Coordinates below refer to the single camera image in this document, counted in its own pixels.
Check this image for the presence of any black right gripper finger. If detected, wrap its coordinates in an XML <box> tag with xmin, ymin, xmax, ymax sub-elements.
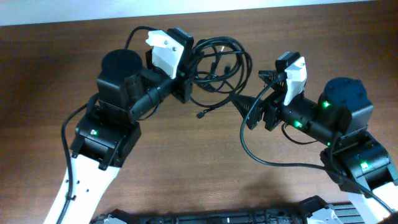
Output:
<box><xmin>231</xmin><ymin>95</ymin><xmax>267</xmax><ymax>130</ymax></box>
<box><xmin>258</xmin><ymin>70</ymin><xmax>285</xmax><ymax>90</ymax></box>

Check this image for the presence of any black USB cable bundle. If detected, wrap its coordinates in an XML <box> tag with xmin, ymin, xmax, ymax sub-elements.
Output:
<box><xmin>188</xmin><ymin>36</ymin><xmax>253</xmax><ymax>119</ymax></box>

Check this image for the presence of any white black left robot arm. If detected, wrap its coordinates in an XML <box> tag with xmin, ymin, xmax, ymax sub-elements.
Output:
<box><xmin>45</xmin><ymin>48</ymin><xmax>192</xmax><ymax>223</ymax></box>

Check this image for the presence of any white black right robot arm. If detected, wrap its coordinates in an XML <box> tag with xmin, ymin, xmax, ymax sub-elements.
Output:
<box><xmin>231</xmin><ymin>70</ymin><xmax>397</xmax><ymax>223</ymax></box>

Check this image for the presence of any black right camera cable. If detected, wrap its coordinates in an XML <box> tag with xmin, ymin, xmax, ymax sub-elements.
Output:
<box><xmin>239</xmin><ymin>73</ymin><xmax>396</xmax><ymax>215</ymax></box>

